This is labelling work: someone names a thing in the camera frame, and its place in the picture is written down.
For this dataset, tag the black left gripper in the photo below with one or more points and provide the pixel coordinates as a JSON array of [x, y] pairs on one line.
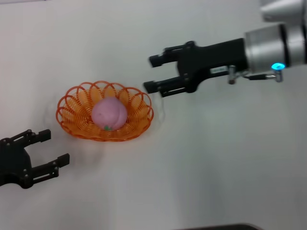
[[14, 163]]

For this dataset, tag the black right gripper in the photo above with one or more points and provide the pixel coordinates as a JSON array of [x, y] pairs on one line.
[[211, 58]]

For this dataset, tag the orange plastic woven basket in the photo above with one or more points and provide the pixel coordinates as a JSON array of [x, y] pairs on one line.
[[72, 112]]

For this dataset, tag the dark rounded robot base edge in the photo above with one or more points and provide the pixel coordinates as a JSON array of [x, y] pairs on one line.
[[223, 227]]

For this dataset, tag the pink toy peach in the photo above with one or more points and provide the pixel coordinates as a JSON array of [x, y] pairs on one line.
[[109, 113]]

